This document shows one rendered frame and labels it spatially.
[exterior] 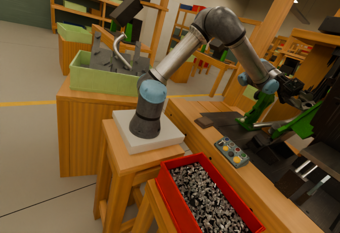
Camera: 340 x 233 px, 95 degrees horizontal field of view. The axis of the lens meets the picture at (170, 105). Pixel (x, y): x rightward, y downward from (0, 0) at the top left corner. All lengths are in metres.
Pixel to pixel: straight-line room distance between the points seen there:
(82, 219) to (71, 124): 0.68
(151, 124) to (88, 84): 0.66
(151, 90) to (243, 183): 0.54
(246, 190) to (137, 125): 0.52
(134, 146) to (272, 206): 0.57
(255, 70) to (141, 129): 0.57
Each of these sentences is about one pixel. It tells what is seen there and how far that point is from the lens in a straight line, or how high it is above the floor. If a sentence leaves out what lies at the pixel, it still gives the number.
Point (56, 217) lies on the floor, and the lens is 1.54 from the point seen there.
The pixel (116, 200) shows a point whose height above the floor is 0.64.
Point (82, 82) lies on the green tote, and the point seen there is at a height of 0.86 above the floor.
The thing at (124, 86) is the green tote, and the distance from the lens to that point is 1.22.
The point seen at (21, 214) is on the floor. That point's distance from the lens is 1.61.
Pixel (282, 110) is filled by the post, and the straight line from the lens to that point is 1.30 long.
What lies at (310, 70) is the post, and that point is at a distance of 1.27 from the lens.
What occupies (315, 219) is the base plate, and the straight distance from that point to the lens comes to 0.90.
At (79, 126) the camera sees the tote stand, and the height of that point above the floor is 0.55.
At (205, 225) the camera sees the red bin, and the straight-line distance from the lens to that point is 0.59.
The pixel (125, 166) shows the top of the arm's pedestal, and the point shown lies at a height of 0.85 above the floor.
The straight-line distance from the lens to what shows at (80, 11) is 6.70.
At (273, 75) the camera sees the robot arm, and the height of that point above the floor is 1.28.
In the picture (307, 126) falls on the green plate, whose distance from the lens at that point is 0.88.
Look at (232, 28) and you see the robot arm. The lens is 0.69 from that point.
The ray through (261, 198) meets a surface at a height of 0.90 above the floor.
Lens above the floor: 1.36
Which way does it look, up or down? 27 degrees down
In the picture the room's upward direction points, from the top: 18 degrees clockwise
